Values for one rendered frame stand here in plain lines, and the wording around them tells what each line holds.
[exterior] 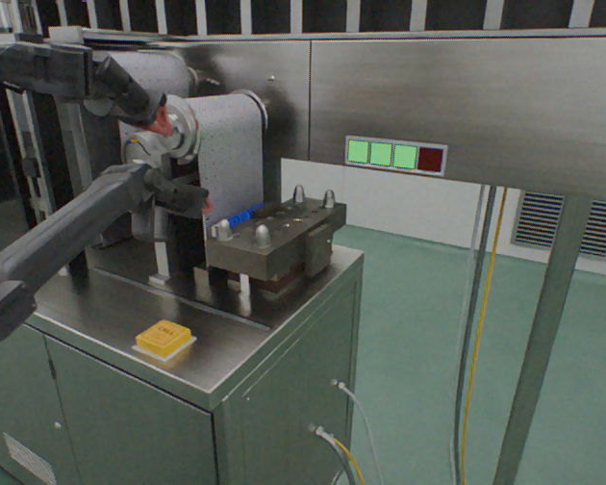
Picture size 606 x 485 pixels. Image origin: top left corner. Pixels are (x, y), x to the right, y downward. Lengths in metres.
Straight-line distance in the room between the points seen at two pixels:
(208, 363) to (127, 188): 0.33
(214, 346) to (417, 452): 1.23
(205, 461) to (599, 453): 1.64
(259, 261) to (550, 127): 0.65
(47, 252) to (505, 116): 0.87
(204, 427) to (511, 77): 0.90
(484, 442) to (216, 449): 1.35
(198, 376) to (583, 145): 0.85
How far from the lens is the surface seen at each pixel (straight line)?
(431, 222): 3.64
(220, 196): 1.06
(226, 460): 0.90
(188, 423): 0.91
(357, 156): 1.13
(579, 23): 1.04
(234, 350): 0.84
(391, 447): 1.92
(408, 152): 1.08
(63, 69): 0.81
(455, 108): 1.06
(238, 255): 0.93
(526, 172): 1.05
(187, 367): 0.82
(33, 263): 0.62
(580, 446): 2.19
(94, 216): 0.72
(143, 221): 0.85
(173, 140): 1.00
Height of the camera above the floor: 1.40
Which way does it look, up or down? 23 degrees down
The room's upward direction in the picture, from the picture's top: 1 degrees clockwise
